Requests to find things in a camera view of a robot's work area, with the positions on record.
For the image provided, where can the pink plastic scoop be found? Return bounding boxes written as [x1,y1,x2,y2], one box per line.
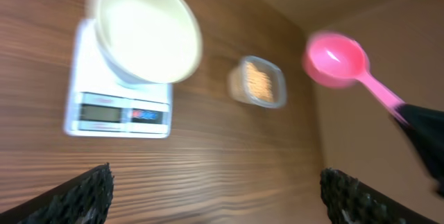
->
[302,31,406,123]

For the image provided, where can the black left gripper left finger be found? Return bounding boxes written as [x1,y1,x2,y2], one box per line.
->
[1,164,114,224]

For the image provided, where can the clear plastic container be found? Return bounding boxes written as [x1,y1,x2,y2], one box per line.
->
[228,55,287,108]

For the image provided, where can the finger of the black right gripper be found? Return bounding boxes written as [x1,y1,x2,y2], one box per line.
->
[396,104,443,196]

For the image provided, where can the white digital kitchen scale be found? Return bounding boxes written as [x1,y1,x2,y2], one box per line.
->
[64,19,173,139]

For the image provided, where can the white bowl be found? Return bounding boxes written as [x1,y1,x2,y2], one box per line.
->
[86,0,203,85]

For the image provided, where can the soybeans in container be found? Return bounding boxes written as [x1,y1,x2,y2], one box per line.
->
[246,62,273,103]

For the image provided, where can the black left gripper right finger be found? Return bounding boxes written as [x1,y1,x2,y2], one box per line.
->
[320,169,436,224]

